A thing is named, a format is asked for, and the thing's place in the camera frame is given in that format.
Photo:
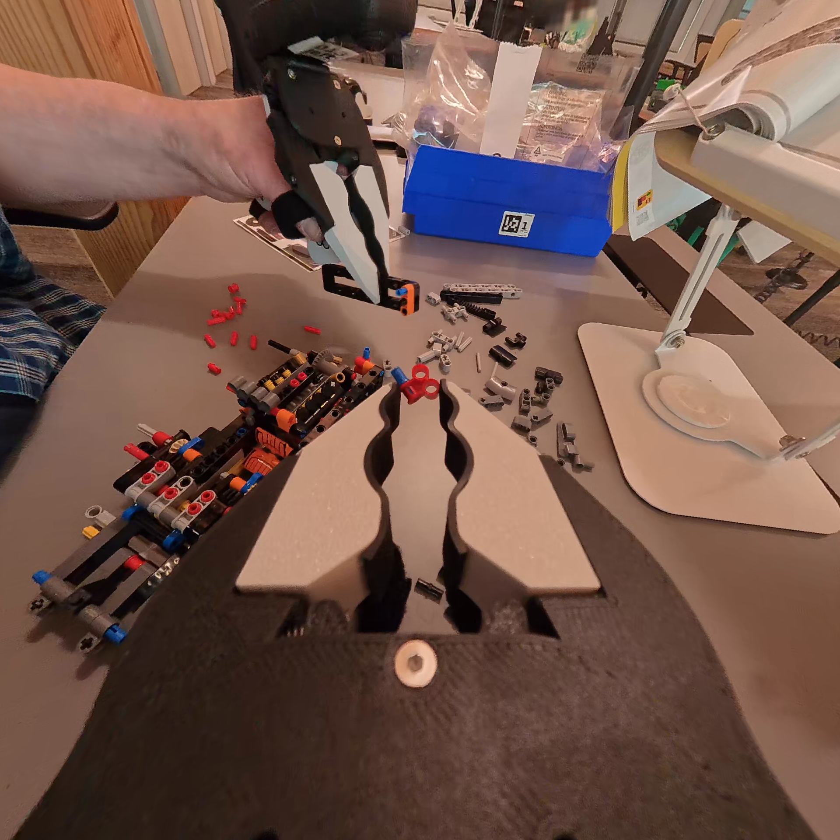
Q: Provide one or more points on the person's dark navy garment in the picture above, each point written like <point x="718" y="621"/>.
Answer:
<point x="13" y="426"/>

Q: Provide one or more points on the group of red lego pins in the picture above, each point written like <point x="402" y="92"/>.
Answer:
<point x="233" y="338"/>

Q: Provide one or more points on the clear plastic bags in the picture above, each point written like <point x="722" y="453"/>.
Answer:
<point x="564" y="105"/>

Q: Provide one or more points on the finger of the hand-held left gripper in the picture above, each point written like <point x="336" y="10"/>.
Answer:
<point x="379" y="203"/>
<point x="334" y="210"/>

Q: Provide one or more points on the blue bin with square tag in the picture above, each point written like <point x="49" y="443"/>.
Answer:
<point x="459" y="197"/>

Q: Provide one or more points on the person's left forearm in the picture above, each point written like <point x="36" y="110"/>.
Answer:
<point x="98" y="131"/>

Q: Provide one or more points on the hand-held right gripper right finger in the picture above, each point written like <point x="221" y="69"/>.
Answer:
<point x="525" y="518"/>

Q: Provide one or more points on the red lego connector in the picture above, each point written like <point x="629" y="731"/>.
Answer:
<point x="418" y="382"/>

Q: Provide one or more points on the white book stand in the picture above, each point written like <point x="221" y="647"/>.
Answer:
<point x="689" y="479"/>

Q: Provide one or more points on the multicoloured lego car assembly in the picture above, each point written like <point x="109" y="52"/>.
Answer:
<point x="197" y="459"/>

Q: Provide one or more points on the pile of black lego pieces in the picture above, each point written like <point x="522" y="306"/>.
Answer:
<point x="428" y="587"/>

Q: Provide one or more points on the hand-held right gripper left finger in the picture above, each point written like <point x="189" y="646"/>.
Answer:
<point x="315" y="518"/>

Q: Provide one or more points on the black lego frame orange end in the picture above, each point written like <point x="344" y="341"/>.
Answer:
<point x="336" y="283"/>

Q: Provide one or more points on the black chair armrest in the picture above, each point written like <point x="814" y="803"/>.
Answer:
<point x="65" y="218"/>

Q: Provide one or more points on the long dark lego beam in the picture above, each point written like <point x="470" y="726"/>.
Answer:
<point x="479" y="289"/>

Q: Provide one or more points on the lego instruction booklet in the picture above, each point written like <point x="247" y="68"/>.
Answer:
<point x="787" y="65"/>

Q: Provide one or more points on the person's left hand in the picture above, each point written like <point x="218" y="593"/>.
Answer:
<point x="236" y="151"/>

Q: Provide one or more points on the pile of grey lego pieces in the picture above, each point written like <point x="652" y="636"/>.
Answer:
<point x="502" y="390"/>

